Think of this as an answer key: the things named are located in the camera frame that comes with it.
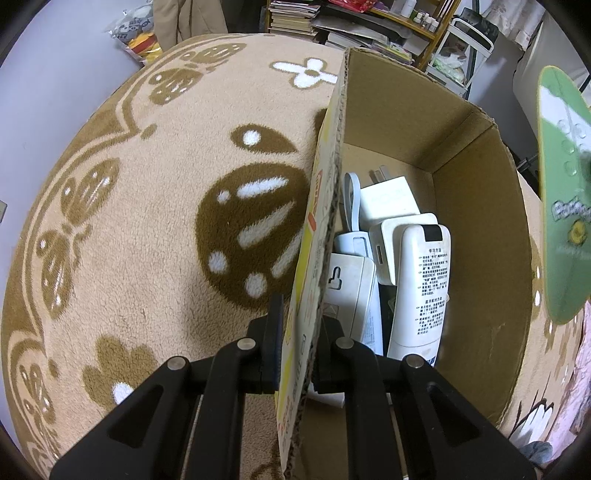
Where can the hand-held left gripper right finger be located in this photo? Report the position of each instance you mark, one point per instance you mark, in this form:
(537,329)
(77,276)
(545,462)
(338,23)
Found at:
(328,355)

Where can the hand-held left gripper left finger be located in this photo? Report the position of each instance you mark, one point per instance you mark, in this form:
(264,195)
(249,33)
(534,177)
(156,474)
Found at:
(272,350)

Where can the white rectangular plastic device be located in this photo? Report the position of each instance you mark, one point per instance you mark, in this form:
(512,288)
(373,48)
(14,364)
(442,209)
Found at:
(353,295)

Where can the white squeeze tube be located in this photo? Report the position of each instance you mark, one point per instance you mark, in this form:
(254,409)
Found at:
(420,300)

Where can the pale blue power bank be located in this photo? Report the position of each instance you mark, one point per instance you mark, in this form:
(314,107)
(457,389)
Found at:
(351,242)

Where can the white power adapter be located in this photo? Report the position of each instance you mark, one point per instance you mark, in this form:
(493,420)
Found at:
(388,198)
(388,249)

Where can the cardboard box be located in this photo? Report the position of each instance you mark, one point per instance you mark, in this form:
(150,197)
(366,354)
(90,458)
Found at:
(485,230)

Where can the green oval board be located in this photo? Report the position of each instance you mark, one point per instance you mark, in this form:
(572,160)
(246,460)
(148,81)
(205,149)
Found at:
(563,207)

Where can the grey cloth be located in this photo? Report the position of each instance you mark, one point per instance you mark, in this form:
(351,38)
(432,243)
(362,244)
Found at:
(538,452)

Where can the pink cloth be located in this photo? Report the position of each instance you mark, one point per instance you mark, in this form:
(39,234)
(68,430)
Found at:
(572,378)

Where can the white rolling cart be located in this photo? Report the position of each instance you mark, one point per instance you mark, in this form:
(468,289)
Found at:
(461,50)

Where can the stack of books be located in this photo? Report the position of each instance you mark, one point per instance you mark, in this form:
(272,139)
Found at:
(295,16)

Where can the wooden shelf unit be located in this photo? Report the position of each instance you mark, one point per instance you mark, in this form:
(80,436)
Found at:
(436,37)

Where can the bag of toys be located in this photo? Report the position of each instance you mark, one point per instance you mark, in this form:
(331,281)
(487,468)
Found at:
(136,34)

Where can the beige coat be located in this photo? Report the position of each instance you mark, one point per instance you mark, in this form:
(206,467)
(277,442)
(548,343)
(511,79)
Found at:
(189,16)

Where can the red gift bag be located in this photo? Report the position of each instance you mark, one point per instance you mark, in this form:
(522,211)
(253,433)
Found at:
(351,3)

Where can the row of cosmetic bottles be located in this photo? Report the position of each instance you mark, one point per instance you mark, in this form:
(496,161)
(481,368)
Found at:
(422,14)

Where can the beige curtain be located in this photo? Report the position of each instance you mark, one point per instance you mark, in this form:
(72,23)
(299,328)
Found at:
(517,18)

